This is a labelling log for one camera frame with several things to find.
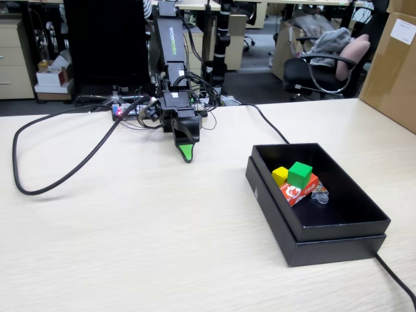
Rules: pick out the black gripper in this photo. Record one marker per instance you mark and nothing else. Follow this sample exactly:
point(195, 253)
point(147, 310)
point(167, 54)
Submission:
point(169, 113)

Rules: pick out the yellow wooden cube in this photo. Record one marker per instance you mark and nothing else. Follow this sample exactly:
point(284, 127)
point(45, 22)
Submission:
point(279, 175)

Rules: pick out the green wooden cube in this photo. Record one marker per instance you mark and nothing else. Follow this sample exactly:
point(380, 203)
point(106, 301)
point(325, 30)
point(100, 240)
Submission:
point(299, 177)

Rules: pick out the red carton box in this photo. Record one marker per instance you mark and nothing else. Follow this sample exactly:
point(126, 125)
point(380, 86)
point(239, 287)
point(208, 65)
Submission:
point(294, 195)

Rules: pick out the black cardboard box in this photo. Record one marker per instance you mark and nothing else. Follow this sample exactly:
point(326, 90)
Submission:
point(341, 232)

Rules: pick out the black open box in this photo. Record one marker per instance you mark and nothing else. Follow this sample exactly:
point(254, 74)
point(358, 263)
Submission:
point(338, 252)

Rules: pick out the large brown cardboard box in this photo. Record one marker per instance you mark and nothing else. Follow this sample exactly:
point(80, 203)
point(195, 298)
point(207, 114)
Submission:
point(390, 81)

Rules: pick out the control board with red light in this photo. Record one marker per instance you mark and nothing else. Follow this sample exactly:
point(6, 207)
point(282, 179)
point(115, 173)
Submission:
point(117, 112)

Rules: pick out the beige drawer cabinet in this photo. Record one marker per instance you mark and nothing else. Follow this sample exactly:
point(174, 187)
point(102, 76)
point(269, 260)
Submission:
point(237, 42)
point(196, 48)
point(16, 65)

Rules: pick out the black pole stand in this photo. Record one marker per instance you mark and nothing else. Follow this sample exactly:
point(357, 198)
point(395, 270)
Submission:
point(222, 39)

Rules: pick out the black monitor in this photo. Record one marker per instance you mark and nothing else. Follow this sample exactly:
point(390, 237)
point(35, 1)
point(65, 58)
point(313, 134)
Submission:
point(107, 42)

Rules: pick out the black office chair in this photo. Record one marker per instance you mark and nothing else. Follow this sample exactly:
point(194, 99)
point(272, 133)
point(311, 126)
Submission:
point(299, 71)

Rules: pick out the beige desk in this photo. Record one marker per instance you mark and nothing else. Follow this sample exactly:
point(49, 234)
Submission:
point(195, 5)

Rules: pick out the colourful pack with clear cap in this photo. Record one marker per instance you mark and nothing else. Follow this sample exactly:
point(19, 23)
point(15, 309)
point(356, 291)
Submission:
point(320, 196)

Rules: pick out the white small boxes stack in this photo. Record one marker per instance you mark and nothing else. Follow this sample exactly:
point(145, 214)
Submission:
point(48, 78)

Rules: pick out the grey cloth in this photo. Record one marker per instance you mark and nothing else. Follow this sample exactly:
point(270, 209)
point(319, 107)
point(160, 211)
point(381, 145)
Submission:
point(331, 42)

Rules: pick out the pink cushion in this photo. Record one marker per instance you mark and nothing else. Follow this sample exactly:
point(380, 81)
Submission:
point(352, 55)

